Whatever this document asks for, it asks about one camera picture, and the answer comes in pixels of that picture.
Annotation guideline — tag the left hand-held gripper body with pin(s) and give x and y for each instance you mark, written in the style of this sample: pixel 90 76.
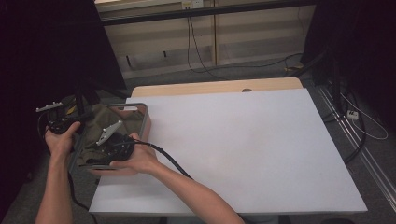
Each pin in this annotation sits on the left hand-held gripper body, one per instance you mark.
pixel 59 123

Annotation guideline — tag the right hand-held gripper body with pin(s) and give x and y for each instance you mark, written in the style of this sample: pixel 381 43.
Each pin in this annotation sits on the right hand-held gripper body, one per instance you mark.
pixel 116 146

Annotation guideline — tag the olive green pants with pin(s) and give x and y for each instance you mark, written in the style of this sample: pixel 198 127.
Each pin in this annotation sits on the olive green pants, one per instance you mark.
pixel 99 121

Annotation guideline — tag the pink basket with grey rim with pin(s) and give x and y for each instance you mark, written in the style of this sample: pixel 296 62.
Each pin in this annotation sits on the pink basket with grey rim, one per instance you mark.
pixel 148 127

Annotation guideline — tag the person's left hand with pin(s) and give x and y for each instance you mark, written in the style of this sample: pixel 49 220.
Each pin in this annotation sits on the person's left hand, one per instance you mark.
pixel 60 143

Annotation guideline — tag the person's right hand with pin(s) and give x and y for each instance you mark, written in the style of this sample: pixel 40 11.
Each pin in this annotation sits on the person's right hand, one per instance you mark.
pixel 143 158

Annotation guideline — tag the black tripod stand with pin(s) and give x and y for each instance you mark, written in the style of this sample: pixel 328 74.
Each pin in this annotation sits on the black tripod stand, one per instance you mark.
pixel 80 101

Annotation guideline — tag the black curtain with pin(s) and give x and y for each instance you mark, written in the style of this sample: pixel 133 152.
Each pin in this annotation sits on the black curtain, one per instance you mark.
pixel 46 62
pixel 358 46

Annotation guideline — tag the light wooden table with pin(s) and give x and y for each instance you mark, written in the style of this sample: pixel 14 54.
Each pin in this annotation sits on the light wooden table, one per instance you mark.
pixel 202 87

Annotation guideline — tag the dark round table grommet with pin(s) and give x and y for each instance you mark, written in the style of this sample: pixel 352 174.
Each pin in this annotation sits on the dark round table grommet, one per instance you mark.
pixel 247 90

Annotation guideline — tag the black horizontal bar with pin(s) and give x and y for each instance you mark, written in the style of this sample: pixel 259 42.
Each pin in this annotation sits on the black horizontal bar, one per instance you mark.
pixel 202 12

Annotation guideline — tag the black slanted stand leg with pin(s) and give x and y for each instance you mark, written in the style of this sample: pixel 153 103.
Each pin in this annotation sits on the black slanted stand leg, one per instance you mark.
pixel 311 63

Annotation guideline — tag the white power adapter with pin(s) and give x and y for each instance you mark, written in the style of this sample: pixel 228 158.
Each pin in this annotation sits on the white power adapter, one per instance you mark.
pixel 352 114

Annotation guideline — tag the white wall socket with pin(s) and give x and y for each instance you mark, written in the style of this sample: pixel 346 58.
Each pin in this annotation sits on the white wall socket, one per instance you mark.
pixel 193 3

